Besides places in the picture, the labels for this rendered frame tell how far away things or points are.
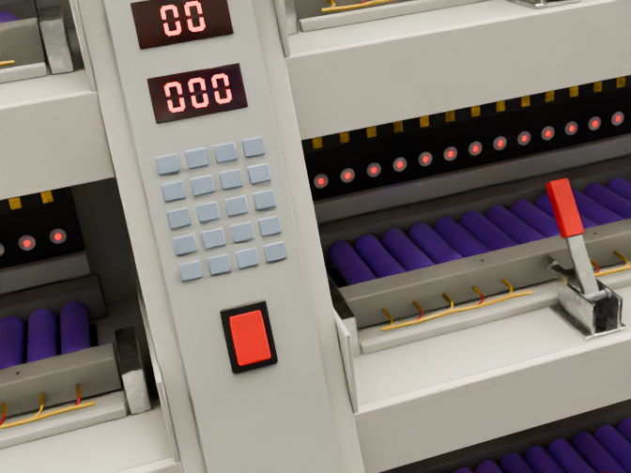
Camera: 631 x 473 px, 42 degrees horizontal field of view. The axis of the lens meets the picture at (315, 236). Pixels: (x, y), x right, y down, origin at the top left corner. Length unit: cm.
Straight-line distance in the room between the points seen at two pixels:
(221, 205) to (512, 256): 21
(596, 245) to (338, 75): 23
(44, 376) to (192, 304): 12
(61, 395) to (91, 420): 3
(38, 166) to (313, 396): 18
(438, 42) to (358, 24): 5
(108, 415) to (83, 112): 17
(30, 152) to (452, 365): 26
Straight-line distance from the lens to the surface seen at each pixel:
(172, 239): 42
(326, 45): 44
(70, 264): 59
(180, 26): 42
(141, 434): 47
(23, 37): 49
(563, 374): 50
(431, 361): 49
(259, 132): 42
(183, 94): 41
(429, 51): 45
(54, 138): 42
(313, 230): 43
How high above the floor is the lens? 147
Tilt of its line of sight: 8 degrees down
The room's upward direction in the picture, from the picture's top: 11 degrees counter-clockwise
